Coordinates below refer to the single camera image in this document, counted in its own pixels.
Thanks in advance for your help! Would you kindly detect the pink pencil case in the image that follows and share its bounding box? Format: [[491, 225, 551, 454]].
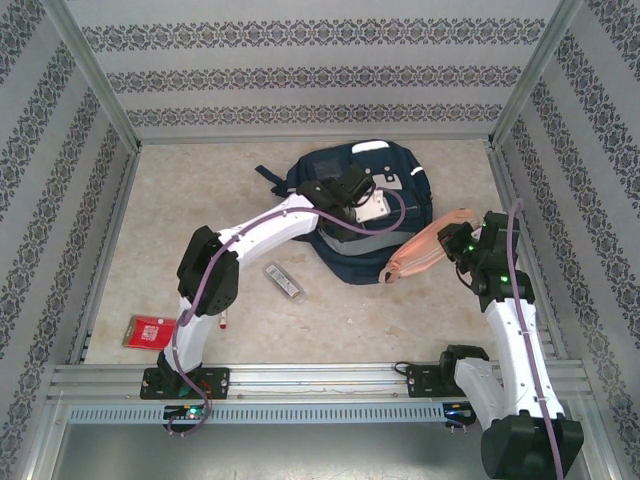
[[378, 208, 484, 285]]

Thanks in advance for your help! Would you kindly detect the navy blue backpack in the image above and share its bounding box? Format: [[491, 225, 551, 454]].
[[254, 138, 434, 286]]

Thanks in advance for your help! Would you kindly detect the clear plastic supply box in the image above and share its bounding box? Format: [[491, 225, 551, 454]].
[[263, 262, 306, 304]]

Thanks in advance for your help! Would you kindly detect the red card packet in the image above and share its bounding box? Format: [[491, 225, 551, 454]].
[[122, 314, 179, 350]]

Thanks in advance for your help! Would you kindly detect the right controller board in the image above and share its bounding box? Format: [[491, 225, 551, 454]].
[[443, 401, 479, 426]]

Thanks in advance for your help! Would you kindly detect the controller board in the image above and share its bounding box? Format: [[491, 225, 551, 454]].
[[163, 403, 209, 422], [443, 401, 479, 426]]

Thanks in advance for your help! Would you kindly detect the grey metal panel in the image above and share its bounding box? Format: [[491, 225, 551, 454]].
[[29, 424, 616, 480]]

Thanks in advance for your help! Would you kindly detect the left controller board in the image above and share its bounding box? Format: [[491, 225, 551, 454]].
[[163, 403, 209, 422]]

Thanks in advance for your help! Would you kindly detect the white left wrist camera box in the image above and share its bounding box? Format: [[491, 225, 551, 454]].
[[352, 192, 391, 224]]

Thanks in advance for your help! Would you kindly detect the right aluminium side rail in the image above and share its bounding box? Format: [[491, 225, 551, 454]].
[[487, 142, 572, 362]]

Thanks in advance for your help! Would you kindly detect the aluminium side rail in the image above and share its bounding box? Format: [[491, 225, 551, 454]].
[[67, 144, 144, 365], [487, 142, 572, 362]]

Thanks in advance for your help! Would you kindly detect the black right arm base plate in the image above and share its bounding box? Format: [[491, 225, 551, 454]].
[[407, 364, 481, 400]]

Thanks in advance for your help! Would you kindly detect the aluminium back rail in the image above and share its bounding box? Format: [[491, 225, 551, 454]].
[[135, 132, 496, 147]]

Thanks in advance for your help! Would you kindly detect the right aluminium frame post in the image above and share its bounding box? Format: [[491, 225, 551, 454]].
[[492, 0, 585, 147]]

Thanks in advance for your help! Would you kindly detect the aluminium frame post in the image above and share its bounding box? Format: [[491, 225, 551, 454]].
[[42, 0, 142, 151], [492, 0, 585, 147]]

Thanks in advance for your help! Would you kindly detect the aluminium mounting rail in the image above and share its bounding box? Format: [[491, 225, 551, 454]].
[[47, 363, 587, 401]]

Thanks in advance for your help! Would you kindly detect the grey slotted cable duct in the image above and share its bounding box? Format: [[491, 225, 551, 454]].
[[67, 403, 446, 425]]

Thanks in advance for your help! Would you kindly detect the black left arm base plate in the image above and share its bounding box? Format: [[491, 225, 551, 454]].
[[139, 367, 231, 401]]

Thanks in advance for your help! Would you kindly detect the left aluminium side rail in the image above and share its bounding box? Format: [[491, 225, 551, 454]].
[[67, 144, 144, 365]]

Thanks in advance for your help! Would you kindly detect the left aluminium frame post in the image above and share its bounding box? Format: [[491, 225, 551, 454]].
[[42, 0, 142, 151]]

